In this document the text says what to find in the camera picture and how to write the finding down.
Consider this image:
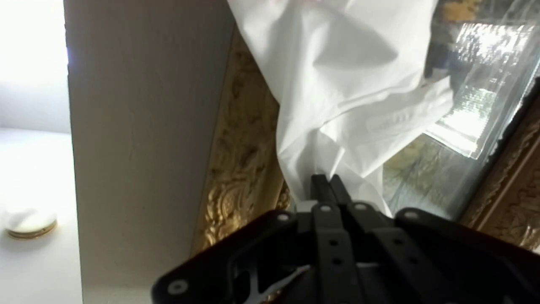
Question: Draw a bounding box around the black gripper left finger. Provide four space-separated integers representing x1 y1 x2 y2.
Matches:
151 171 362 304

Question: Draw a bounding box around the round white ceiling fixture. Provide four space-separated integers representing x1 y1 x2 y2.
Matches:
6 210 60 241

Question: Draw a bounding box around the ornate gold picture frame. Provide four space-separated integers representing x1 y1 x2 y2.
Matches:
191 0 540 256

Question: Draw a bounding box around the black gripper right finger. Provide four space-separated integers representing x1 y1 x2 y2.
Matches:
330 173 540 304

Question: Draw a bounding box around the white paper napkin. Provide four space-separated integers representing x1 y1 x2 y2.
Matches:
227 0 456 219

